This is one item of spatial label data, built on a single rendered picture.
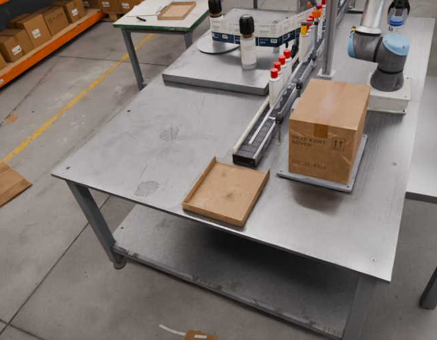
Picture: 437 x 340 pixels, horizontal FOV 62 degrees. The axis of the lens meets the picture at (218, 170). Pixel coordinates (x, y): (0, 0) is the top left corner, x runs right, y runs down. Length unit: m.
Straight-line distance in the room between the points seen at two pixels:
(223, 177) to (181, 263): 0.68
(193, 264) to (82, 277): 0.78
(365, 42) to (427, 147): 0.55
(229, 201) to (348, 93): 0.63
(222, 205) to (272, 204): 0.20
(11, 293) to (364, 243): 2.09
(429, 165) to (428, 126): 0.27
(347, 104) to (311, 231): 0.49
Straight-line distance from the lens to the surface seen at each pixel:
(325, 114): 1.41
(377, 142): 1.78
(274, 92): 1.81
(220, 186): 1.54
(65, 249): 2.71
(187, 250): 2.12
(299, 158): 1.49
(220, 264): 2.04
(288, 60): 1.94
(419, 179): 1.65
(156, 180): 1.64
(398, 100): 1.94
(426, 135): 1.87
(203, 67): 2.32
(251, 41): 2.15
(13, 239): 2.99
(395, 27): 2.45
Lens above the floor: 1.93
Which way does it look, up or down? 43 degrees down
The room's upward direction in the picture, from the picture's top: 9 degrees counter-clockwise
